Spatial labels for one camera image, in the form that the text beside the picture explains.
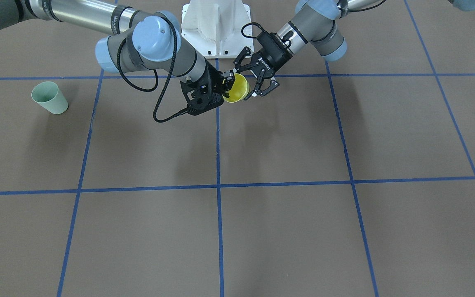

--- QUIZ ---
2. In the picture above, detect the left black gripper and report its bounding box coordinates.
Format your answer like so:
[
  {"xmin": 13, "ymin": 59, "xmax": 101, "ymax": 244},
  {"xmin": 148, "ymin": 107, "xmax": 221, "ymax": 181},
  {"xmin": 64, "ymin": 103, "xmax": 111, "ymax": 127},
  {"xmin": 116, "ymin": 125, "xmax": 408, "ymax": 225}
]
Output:
[{"xmin": 233, "ymin": 32, "xmax": 292, "ymax": 100}]

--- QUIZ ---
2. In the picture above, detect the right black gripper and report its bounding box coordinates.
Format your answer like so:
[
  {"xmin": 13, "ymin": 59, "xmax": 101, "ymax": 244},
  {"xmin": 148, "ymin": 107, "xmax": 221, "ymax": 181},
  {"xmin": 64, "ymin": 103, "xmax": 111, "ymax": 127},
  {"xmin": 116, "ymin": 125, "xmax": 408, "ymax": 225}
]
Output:
[{"xmin": 194, "ymin": 60, "xmax": 235, "ymax": 99}]

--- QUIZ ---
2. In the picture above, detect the yellow plastic cup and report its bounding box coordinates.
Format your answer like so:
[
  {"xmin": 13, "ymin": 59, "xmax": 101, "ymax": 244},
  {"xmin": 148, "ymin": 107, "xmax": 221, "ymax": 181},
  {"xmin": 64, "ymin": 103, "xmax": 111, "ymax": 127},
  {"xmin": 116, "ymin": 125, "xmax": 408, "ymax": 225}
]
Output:
[{"xmin": 223, "ymin": 73, "xmax": 250, "ymax": 103}]

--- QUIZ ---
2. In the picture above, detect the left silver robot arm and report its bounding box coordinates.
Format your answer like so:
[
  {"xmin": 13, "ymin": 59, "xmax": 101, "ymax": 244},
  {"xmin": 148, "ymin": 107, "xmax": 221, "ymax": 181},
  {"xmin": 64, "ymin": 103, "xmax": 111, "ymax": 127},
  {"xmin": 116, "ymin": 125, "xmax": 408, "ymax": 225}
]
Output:
[{"xmin": 232, "ymin": 0, "xmax": 475, "ymax": 80}]

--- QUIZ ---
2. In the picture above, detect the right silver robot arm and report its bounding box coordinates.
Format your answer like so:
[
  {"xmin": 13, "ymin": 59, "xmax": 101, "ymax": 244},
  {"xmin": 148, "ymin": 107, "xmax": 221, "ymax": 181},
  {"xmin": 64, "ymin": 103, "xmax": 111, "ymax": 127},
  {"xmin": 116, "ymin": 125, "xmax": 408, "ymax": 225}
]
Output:
[{"xmin": 0, "ymin": 0, "xmax": 235, "ymax": 106}]

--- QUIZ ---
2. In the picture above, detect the green plastic cup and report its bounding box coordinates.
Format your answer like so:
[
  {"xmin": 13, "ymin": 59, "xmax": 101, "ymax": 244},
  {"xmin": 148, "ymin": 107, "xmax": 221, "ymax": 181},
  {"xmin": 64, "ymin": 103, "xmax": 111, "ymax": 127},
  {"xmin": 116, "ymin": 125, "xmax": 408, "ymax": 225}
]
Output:
[{"xmin": 31, "ymin": 81, "xmax": 68, "ymax": 115}]

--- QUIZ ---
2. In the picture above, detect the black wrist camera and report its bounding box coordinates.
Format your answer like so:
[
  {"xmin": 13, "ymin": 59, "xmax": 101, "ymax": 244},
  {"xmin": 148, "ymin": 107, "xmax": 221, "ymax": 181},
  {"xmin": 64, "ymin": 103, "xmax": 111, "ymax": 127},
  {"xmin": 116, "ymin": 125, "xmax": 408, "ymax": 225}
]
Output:
[{"xmin": 180, "ymin": 79, "xmax": 224, "ymax": 116}]

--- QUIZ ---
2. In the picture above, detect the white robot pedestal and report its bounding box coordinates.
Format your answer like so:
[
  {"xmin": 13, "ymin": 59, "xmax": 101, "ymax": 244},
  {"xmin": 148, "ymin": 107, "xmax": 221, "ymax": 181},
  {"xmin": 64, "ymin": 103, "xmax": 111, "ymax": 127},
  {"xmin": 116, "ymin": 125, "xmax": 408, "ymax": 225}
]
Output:
[{"xmin": 181, "ymin": 0, "xmax": 254, "ymax": 59}]

